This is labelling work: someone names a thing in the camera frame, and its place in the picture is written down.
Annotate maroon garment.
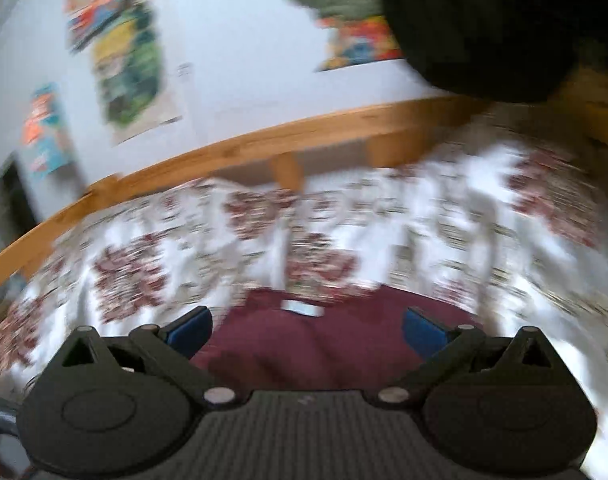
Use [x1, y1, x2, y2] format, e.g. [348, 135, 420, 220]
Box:
[191, 286, 475, 392]

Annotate floral satin bedspread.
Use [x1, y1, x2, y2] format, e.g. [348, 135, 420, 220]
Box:
[0, 106, 608, 479]

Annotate small colourful poster left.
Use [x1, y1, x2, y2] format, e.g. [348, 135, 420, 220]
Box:
[22, 84, 73, 179]

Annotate black plush pillow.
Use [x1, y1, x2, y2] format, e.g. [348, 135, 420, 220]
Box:
[382, 0, 608, 103]

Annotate dark monitor at wall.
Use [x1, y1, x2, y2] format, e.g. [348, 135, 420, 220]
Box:
[0, 154, 37, 252]

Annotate wooden bed frame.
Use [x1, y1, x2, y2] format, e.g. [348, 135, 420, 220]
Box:
[0, 67, 608, 285]

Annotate green anime wall poster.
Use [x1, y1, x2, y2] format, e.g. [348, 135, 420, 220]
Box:
[91, 0, 182, 144]

